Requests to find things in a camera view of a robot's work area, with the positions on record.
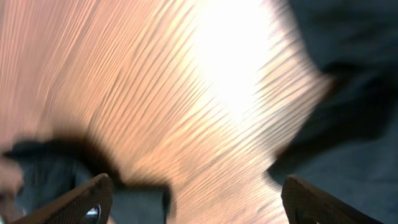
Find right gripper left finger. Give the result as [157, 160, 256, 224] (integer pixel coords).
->
[14, 174, 113, 224]

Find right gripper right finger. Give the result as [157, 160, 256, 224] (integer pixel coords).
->
[281, 175, 382, 224]

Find black t-shirt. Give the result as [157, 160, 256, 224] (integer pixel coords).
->
[1, 0, 397, 223]

